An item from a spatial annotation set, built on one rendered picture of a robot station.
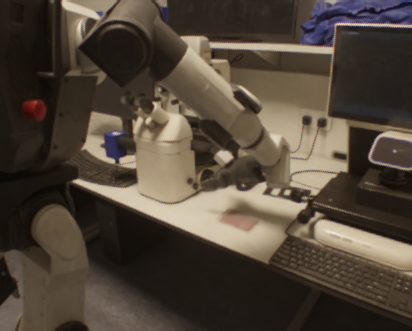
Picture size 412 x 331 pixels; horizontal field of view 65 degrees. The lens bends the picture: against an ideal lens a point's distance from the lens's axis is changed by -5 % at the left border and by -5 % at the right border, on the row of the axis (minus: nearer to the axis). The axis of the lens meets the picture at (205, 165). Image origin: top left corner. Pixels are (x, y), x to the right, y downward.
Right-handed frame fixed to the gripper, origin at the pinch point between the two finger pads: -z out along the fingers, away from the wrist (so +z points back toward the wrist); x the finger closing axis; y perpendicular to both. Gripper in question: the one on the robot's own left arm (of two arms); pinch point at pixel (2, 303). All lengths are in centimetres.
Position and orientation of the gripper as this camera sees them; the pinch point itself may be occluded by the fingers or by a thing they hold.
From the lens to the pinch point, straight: 119.2
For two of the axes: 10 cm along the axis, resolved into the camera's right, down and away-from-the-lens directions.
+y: -9.8, -1.3, 1.7
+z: 0.4, -9.0, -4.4
